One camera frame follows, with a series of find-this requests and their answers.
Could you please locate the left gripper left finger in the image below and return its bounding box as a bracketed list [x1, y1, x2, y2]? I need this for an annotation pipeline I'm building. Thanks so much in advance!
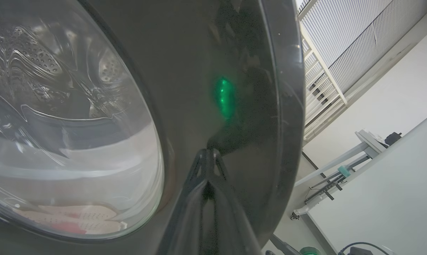
[157, 149, 210, 255]

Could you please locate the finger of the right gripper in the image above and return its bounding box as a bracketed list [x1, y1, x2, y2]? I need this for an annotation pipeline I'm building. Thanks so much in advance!
[269, 234, 302, 255]

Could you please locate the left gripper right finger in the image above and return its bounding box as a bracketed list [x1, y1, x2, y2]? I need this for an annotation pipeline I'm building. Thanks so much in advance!
[208, 149, 261, 255]

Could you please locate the dark washing machine door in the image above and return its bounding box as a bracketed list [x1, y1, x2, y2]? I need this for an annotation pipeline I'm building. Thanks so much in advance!
[0, 0, 306, 255]

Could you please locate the white wheeled table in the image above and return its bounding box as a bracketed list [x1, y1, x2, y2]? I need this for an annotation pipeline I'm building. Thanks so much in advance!
[290, 129, 402, 221]

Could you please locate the black box on table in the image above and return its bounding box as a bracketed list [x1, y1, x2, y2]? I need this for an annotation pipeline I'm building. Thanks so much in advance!
[385, 132, 402, 146]

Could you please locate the white metal railing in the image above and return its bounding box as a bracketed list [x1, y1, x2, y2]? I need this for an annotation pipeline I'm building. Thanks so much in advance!
[298, 0, 348, 142]

